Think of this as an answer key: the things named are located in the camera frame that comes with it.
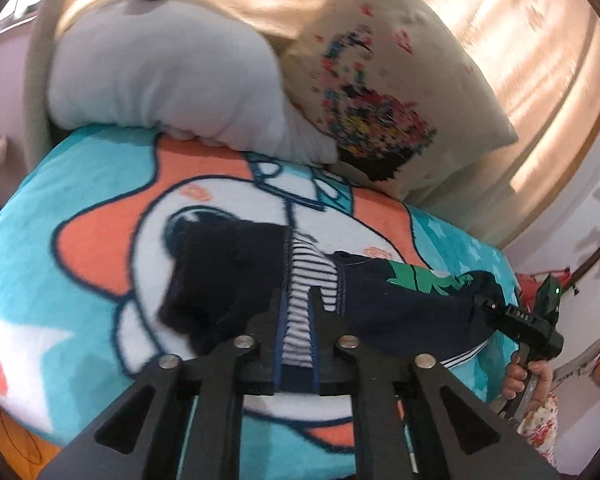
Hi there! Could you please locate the floral cloth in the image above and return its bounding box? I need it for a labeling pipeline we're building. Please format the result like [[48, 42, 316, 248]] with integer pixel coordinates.
[[515, 392, 561, 461]]

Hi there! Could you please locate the white plush pillow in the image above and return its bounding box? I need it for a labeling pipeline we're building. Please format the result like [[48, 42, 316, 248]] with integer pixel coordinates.
[[46, 0, 338, 166]]

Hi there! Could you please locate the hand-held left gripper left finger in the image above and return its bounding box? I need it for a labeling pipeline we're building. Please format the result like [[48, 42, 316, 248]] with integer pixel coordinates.
[[37, 287, 287, 480]]

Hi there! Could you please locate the person's right hand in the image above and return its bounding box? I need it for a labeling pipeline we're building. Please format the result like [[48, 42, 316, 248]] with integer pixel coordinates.
[[501, 350, 553, 413]]

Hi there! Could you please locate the beige curtain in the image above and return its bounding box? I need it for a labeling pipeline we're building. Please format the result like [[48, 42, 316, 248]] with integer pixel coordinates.
[[50, 0, 600, 248]]

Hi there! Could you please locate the beige floral print pillow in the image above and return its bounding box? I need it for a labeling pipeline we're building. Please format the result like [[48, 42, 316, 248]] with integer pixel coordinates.
[[280, 0, 520, 202]]

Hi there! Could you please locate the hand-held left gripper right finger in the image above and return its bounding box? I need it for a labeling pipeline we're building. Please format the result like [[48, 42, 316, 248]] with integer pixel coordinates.
[[307, 286, 563, 480]]

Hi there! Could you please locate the navy striped child's shirt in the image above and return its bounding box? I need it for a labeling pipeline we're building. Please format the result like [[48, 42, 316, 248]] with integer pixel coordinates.
[[158, 220, 518, 367]]

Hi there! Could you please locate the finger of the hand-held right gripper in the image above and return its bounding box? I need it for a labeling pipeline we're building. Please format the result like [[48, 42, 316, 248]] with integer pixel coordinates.
[[474, 296, 507, 331]]

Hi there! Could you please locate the printed cartoon blanket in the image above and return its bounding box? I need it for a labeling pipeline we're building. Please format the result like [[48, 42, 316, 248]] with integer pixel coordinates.
[[0, 124, 523, 480]]

